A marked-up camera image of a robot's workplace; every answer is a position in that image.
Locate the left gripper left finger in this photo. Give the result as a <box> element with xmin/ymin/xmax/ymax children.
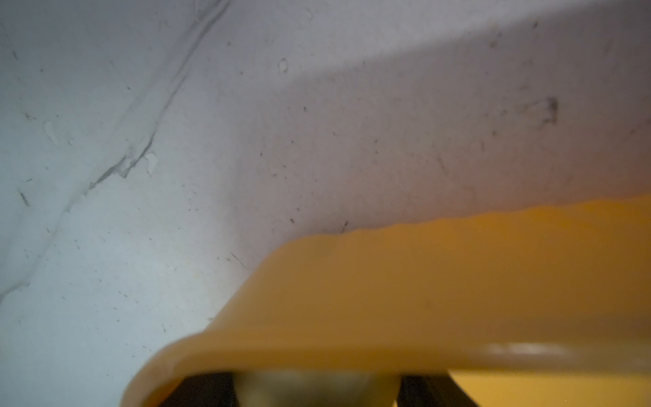
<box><xmin>159</xmin><ymin>373</ymin><xmax>239</xmax><ymax>407</ymax></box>

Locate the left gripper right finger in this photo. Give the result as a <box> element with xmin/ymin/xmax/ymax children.
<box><xmin>397</xmin><ymin>374</ymin><xmax>478</xmax><ymax>407</ymax></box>

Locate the matte gold ball ornament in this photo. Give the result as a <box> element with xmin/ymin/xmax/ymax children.
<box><xmin>234</xmin><ymin>371</ymin><xmax>402</xmax><ymax>406</ymax></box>

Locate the yellow plastic tray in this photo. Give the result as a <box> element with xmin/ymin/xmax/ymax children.
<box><xmin>121</xmin><ymin>195</ymin><xmax>650</xmax><ymax>406</ymax></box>

